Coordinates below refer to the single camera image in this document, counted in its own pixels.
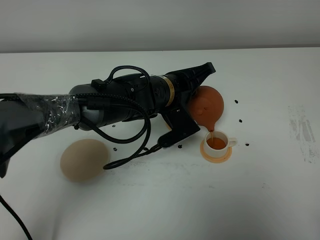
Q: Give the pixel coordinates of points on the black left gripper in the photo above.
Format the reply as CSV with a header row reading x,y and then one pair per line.
x,y
159,93

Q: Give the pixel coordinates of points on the brown clay teapot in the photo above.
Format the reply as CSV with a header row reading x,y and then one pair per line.
x,y
206,107

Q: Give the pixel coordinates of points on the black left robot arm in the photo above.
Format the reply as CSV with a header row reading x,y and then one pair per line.
x,y
24,117

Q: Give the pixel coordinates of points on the beige round teapot coaster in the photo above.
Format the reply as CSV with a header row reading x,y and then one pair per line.
x,y
84,160

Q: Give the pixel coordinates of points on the white teacup front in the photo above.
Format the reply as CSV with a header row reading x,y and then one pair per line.
x,y
216,143

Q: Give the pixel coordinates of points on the orange coaster front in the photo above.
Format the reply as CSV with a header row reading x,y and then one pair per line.
x,y
215,160

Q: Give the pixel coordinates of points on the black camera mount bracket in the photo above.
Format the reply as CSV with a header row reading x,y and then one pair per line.
x,y
182,126

